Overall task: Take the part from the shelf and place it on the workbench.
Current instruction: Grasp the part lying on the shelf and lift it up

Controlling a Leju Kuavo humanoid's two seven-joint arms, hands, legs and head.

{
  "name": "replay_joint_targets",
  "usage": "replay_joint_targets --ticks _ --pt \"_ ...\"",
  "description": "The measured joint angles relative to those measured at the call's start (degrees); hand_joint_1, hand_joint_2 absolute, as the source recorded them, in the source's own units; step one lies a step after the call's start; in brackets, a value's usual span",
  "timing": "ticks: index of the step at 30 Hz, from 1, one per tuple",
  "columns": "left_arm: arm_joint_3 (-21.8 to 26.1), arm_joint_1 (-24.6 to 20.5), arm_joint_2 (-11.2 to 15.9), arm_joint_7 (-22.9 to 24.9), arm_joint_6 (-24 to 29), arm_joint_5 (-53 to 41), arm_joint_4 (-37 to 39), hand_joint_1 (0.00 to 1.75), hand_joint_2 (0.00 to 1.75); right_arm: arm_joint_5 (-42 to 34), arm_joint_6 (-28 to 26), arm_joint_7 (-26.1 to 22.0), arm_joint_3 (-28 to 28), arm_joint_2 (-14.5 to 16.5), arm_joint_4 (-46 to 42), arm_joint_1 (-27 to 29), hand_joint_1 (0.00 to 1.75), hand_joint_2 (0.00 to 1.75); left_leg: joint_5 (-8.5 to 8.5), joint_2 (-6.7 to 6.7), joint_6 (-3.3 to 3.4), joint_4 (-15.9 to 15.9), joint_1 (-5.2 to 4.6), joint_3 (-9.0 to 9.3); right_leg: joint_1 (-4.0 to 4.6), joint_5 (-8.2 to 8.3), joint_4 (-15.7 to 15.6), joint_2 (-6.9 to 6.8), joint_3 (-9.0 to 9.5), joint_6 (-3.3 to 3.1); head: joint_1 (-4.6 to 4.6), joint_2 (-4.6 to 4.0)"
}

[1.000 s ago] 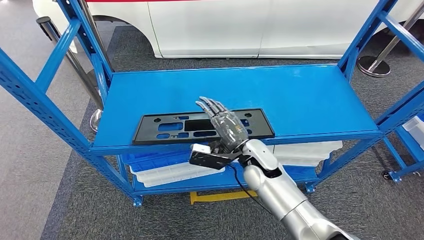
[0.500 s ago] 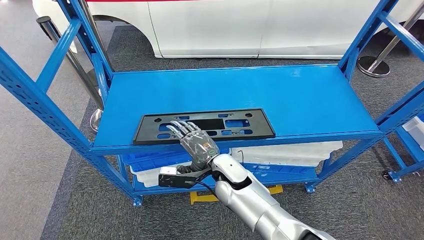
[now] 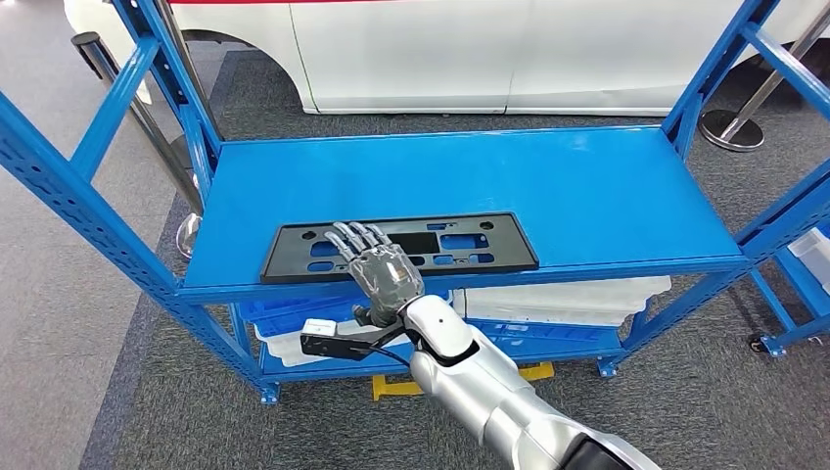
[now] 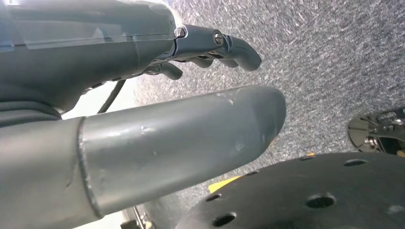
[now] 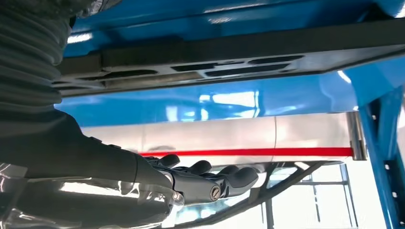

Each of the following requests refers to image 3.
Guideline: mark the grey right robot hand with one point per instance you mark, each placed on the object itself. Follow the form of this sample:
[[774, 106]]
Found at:
[[389, 279]]

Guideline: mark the black plastic plate frame part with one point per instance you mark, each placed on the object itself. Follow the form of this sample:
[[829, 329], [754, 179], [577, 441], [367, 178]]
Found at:
[[279, 266]]

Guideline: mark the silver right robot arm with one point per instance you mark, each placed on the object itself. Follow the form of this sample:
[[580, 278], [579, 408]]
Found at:
[[493, 396]]

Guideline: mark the blue metal shelf rack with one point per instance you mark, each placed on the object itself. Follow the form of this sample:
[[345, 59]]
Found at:
[[486, 181]]

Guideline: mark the white plastic bin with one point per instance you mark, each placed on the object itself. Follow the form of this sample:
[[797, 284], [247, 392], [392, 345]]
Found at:
[[551, 314], [564, 288], [814, 256], [288, 358], [279, 334]]

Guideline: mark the white car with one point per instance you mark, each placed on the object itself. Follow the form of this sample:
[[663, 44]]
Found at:
[[402, 58]]

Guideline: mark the grey metal pole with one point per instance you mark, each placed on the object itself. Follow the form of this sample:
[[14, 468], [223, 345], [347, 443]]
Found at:
[[191, 71]]

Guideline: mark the blue wheeled rack cart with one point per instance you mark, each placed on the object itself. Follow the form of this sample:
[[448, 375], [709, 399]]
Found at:
[[801, 285]]

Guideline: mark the chrome stanchion post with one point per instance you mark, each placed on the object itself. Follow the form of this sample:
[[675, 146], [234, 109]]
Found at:
[[729, 133]]

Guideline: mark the black-topped stanchion post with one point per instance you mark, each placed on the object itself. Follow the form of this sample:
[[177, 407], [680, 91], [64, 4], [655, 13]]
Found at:
[[85, 40]]

